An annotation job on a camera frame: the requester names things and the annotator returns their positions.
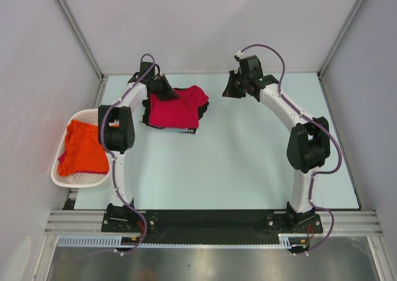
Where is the black printed t shirt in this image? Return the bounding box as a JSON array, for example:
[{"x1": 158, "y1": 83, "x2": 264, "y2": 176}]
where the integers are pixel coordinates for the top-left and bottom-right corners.
[{"x1": 141, "y1": 88, "x2": 210, "y2": 135}]

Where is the red t shirt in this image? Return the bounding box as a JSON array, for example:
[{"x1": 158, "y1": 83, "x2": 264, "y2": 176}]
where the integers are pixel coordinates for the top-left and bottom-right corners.
[{"x1": 148, "y1": 84, "x2": 210, "y2": 129}]

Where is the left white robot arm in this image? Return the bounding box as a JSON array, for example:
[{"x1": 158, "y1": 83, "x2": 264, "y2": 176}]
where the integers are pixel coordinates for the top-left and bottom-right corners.
[{"x1": 98, "y1": 60, "x2": 179, "y2": 231}]

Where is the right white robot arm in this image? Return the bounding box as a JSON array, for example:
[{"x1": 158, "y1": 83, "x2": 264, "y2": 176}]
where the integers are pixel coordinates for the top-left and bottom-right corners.
[{"x1": 222, "y1": 54, "x2": 330, "y2": 232}]

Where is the orange t shirt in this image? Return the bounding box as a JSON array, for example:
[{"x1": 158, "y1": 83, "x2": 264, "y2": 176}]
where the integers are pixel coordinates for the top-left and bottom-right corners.
[{"x1": 57, "y1": 120, "x2": 109, "y2": 177}]

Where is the white plastic basket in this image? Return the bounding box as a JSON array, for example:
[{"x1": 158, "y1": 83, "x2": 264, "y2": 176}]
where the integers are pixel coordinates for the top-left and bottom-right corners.
[{"x1": 50, "y1": 109, "x2": 110, "y2": 188}]

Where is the pink garment in basket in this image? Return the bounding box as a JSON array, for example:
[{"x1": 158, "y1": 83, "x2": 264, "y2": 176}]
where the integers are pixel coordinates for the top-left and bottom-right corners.
[{"x1": 58, "y1": 152, "x2": 66, "y2": 166}]

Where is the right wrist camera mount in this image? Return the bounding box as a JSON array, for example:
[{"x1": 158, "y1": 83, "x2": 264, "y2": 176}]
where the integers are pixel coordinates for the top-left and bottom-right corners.
[{"x1": 234, "y1": 51, "x2": 244, "y2": 61}]

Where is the left aluminium corner post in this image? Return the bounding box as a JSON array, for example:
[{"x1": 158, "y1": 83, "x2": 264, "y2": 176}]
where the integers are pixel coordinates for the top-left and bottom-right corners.
[{"x1": 54, "y1": 0, "x2": 107, "y2": 107}]

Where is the aluminium corner post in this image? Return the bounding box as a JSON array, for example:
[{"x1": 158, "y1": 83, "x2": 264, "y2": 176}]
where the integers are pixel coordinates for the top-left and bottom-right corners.
[
  {"x1": 54, "y1": 0, "x2": 107, "y2": 107},
  {"x1": 317, "y1": 0, "x2": 367, "y2": 80}
]

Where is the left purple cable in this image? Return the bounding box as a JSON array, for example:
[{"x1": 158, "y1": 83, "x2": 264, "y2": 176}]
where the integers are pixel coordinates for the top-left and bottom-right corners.
[{"x1": 55, "y1": 53, "x2": 156, "y2": 260}]

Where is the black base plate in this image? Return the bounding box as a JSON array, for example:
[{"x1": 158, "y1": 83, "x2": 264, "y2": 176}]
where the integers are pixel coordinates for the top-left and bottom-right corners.
[{"x1": 101, "y1": 205, "x2": 323, "y2": 246}]

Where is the right aluminium corner post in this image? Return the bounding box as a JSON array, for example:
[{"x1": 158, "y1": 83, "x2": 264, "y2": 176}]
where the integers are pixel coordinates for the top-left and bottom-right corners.
[{"x1": 317, "y1": 0, "x2": 367, "y2": 80}]

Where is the aluminium frame rail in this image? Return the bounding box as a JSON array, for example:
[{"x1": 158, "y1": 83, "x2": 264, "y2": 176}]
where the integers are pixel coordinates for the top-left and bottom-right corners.
[{"x1": 45, "y1": 210, "x2": 383, "y2": 236}]

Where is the white slotted cable duct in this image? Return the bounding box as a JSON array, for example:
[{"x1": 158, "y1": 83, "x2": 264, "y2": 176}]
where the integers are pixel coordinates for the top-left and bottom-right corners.
[{"x1": 57, "y1": 235, "x2": 292, "y2": 249}]

